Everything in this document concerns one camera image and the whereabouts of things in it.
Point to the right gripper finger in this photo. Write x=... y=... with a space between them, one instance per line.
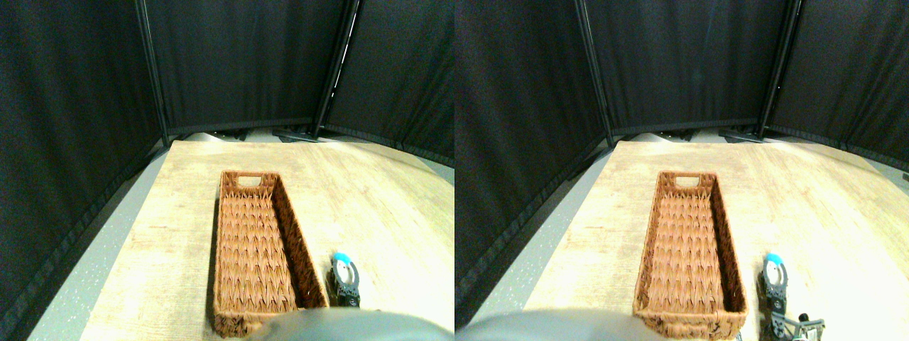
x=346 y=273
x=776 y=273

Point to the white toy with blue hat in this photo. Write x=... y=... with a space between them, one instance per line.
x=341 y=256
x=774 y=257

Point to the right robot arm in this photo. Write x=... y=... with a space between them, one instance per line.
x=777 y=327

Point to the brown wicker basket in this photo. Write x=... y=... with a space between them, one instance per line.
x=685 y=249
x=248 y=249

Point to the curtain stand foot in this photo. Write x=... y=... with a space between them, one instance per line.
x=295 y=135
x=738 y=135

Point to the curtain stand pole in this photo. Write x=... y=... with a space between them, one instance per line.
x=777 y=71
x=336 y=71
x=594 y=71
x=153 y=71

